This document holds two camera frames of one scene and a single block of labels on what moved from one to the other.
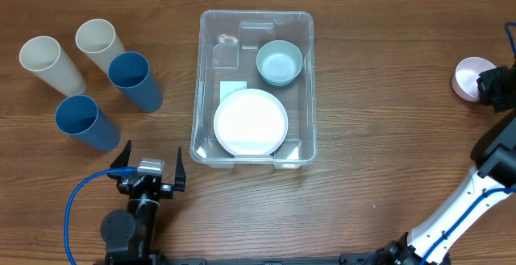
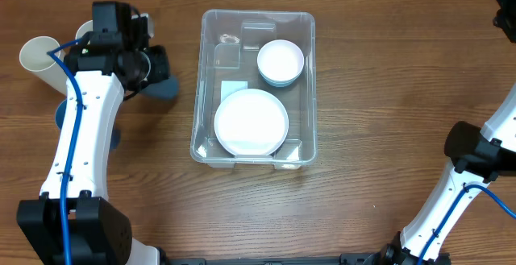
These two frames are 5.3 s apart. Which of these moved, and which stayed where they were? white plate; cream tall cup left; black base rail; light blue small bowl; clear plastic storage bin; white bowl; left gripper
Moved: white bowl; left gripper
Stayed: white plate; light blue small bowl; cream tall cup left; clear plastic storage bin; black base rail
